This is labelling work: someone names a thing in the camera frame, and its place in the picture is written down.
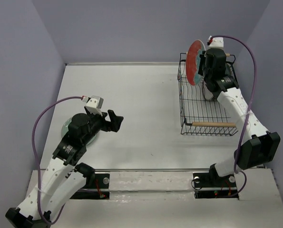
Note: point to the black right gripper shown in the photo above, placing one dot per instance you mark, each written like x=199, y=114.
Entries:
x=203, y=57

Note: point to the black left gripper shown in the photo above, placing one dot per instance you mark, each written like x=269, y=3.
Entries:
x=113, y=125

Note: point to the red teal floral plate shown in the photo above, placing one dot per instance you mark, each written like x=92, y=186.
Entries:
x=193, y=62

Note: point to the light green flower plate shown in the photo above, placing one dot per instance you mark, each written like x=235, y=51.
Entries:
x=64, y=130

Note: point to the white sunburst pattern plate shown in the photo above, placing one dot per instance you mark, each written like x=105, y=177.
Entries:
x=208, y=96

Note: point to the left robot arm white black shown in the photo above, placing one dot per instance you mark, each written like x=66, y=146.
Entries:
x=65, y=175

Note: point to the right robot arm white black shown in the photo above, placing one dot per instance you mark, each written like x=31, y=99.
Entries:
x=257, y=145

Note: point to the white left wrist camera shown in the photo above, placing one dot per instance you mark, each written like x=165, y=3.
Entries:
x=94, y=104

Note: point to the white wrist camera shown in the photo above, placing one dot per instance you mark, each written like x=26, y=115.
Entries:
x=215, y=42
x=94, y=104

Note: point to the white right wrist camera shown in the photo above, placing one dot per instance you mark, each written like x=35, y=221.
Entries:
x=215, y=42

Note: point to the black wire dish rack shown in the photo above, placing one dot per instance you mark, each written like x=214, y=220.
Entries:
x=198, y=116

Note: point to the metal table rail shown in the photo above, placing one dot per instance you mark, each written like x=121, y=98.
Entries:
x=163, y=169

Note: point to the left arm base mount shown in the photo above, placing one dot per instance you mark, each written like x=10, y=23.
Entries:
x=96, y=189

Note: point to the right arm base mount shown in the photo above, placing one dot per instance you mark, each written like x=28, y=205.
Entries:
x=207, y=187

